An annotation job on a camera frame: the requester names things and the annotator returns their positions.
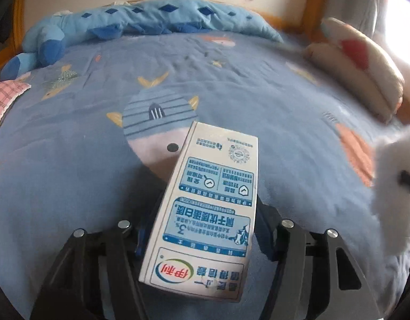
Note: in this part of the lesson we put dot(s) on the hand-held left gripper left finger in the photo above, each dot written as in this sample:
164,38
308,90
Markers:
141,241

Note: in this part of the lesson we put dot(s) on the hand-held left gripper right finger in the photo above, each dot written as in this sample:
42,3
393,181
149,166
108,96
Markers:
268,236

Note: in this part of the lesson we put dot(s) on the white tissue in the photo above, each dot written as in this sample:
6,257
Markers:
391,206

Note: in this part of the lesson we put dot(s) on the white blue milk carton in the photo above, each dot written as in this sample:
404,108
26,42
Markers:
208,213

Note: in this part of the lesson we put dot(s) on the blue fish print bedsheet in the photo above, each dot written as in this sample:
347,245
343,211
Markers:
91,173

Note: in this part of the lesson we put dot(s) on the folded beige quilt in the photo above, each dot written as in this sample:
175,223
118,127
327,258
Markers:
361,63

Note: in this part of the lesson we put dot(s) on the pink plaid pillow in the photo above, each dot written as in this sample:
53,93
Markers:
4,100

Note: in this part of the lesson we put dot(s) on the blue plush toy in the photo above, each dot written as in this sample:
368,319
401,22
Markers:
158,16

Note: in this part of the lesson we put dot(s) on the wooden bed frame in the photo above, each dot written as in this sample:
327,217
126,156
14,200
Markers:
316,0

